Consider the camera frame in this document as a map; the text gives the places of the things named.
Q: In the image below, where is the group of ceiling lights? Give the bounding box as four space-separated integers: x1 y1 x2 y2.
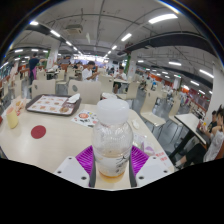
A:
1 13 214 96

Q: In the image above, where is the white label red print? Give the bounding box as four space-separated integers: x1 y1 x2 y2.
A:
153 151 170 165

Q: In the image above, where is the flat round red coaster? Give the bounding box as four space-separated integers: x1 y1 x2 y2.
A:
30 124 47 140

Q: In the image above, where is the person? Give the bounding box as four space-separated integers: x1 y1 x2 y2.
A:
174 104 224 168
28 52 42 86
82 60 100 82
113 65 128 94

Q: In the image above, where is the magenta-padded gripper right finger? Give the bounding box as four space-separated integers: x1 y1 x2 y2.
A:
128 145 171 188

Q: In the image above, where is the printed paper flyer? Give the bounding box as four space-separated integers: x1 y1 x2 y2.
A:
70 109 99 128

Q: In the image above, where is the red paper cup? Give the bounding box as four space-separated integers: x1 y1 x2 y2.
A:
100 92 118 101

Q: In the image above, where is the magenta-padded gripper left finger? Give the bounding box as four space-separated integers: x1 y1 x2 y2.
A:
53 144 98 188

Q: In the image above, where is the group of beige chairs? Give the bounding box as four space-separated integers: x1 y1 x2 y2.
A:
1 64 188 129

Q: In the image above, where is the clear plastic wrapper purple packet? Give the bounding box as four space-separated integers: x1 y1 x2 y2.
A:
133 133 156 158

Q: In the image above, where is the white napkin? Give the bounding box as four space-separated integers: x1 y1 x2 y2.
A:
66 93 82 104

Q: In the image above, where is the white neighbouring table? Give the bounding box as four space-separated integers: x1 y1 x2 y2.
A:
168 113 208 161

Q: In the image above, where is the yellow cup pink inside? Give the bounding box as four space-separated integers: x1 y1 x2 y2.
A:
5 106 19 130

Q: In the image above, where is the clear tea bottle white cap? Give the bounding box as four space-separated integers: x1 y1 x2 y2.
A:
91 98 134 179

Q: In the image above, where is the dark food tray menu liner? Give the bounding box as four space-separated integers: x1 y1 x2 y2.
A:
25 93 83 117

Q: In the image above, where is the white crumpled tissue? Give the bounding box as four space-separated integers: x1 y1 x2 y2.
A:
131 119 141 130

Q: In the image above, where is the ceiling air conditioner unit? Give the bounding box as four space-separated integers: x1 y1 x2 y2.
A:
63 23 84 35

